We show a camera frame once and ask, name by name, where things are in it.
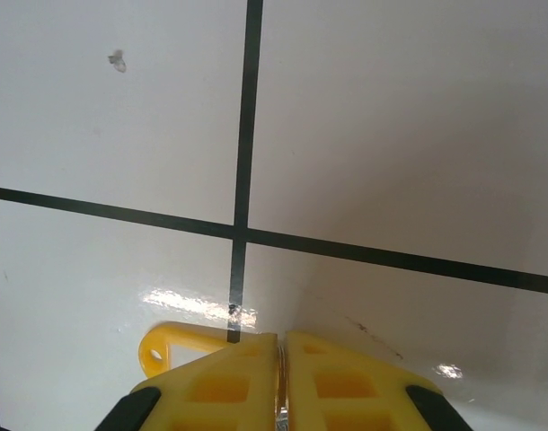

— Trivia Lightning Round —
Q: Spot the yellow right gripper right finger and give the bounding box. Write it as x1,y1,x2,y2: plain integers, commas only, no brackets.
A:
285,330,475,431

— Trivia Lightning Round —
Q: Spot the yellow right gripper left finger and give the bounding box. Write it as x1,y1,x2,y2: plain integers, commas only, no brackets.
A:
93,332,278,431

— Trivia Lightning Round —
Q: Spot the yellow key tag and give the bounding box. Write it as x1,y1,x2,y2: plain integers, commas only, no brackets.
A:
137,321,239,382

